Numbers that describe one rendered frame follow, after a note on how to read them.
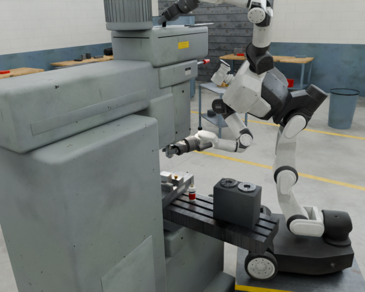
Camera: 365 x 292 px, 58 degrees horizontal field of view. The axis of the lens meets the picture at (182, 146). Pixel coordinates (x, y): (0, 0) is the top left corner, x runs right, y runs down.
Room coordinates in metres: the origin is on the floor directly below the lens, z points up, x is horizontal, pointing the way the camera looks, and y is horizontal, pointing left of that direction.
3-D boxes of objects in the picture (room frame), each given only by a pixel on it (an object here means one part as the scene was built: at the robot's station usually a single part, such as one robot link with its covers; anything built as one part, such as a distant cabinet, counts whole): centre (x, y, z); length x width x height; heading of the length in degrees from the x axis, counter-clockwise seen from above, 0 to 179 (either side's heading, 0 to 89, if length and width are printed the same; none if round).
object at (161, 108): (1.57, 0.18, 1.47); 0.24 x 0.19 x 0.26; 56
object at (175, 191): (1.77, 0.09, 0.99); 0.35 x 0.15 x 0.11; 147
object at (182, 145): (1.78, 0.00, 1.23); 0.13 x 0.12 x 0.10; 36
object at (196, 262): (1.75, 0.06, 0.43); 0.81 x 0.32 x 0.60; 146
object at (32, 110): (1.31, 0.35, 1.66); 0.80 x 0.23 x 0.20; 146
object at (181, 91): (1.72, 0.08, 1.47); 0.21 x 0.19 x 0.32; 56
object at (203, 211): (1.73, 0.08, 0.89); 1.24 x 0.23 x 0.08; 56
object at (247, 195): (1.50, -0.28, 1.03); 0.22 x 0.12 x 0.20; 59
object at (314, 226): (1.82, -0.78, 0.68); 0.21 x 0.20 x 0.13; 79
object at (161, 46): (1.72, 0.08, 1.81); 0.47 x 0.26 x 0.16; 146
